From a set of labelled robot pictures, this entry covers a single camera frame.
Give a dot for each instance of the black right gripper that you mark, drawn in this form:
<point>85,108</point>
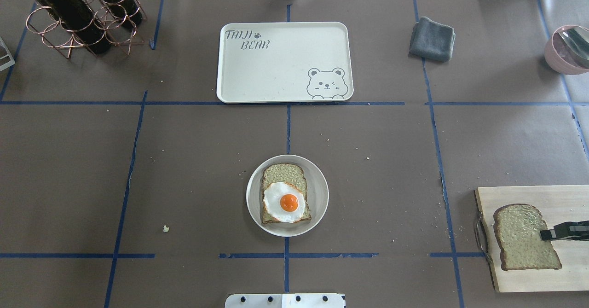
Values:
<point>567,231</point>

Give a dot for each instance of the bread slice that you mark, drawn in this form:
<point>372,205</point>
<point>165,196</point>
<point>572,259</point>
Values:
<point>286,172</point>
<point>518,229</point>

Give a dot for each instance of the cream bear serving tray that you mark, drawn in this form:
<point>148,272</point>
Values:
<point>283,62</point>

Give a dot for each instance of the bamboo cutting board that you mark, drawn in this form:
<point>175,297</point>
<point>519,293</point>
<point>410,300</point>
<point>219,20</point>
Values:
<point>557,204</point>

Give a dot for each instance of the pink bowl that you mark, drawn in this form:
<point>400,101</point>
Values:
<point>559,56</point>

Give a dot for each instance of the metal spoon in bowl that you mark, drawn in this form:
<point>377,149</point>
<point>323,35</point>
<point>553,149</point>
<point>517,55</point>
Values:
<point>576,39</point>

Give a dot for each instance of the folded grey cloth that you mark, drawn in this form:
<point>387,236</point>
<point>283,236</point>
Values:
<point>432,40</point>

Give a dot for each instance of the round white plate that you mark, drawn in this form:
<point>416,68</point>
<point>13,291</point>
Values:
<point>317,196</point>

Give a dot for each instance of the bread slice on plate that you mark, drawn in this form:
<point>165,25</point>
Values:
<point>286,172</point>

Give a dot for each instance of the fake fried egg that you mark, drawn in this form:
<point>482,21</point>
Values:
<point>283,202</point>

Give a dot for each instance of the dark green wine bottle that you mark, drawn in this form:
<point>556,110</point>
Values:
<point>76,16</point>

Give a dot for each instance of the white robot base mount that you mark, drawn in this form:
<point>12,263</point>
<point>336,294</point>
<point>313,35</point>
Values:
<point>286,300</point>

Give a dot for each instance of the copper wire bottle rack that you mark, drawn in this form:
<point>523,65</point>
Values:
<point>55,36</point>

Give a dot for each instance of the white wire cup rack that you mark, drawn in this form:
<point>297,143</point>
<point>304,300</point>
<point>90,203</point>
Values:
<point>6,58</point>

